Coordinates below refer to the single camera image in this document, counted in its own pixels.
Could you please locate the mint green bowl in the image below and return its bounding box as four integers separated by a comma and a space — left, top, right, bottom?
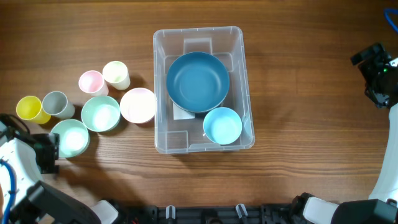
51, 119, 90, 158
81, 95, 121, 132

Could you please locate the yellow plastic cup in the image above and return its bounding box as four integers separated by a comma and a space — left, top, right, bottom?
16, 96, 51, 124

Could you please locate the grey plastic cup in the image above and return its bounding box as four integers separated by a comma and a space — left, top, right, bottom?
42, 91, 75, 119

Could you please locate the cream plastic cup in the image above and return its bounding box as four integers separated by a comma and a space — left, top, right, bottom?
102, 61, 131, 90

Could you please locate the pink plastic bowl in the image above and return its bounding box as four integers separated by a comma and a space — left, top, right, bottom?
120, 88, 156, 124

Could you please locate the dark blue plate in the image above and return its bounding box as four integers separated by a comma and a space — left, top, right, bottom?
166, 52, 230, 113

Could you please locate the light blue bowl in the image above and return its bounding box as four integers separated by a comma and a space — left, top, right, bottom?
203, 107, 243, 145

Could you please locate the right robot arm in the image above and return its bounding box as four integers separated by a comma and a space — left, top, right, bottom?
289, 43, 397, 224

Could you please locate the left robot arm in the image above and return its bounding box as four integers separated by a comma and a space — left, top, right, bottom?
1, 114, 125, 224

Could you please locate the clear plastic storage container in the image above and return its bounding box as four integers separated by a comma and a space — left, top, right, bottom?
153, 26, 255, 154

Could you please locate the pink plastic cup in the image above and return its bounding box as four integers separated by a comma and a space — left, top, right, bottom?
78, 70, 109, 96

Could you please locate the white paper label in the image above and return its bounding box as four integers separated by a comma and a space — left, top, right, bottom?
173, 103, 195, 120

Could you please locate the left blue cable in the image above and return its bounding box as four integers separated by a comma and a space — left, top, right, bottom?
0, 159, 17, 224

